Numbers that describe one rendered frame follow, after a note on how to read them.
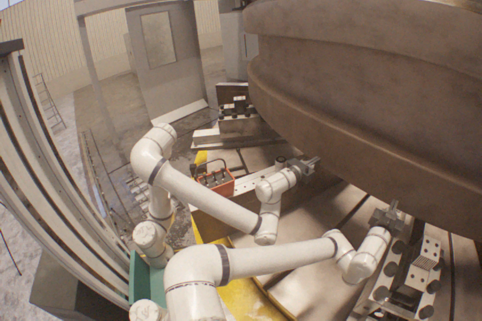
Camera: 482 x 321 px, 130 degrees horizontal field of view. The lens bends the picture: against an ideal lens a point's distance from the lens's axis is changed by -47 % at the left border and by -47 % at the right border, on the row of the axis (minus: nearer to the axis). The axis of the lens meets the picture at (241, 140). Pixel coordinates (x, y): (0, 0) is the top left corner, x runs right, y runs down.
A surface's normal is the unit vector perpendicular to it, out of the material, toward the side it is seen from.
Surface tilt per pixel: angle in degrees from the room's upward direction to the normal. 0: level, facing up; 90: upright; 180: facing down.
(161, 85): 90
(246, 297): 0
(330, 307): 0
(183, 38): 90
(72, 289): 0
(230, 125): 90
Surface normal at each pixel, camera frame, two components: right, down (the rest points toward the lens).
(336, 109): -0.72, -0.29
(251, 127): 0.03, 0.52
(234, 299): -0.09, -0.85
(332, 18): -0.86, 0.33
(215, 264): 0.49, -0.55
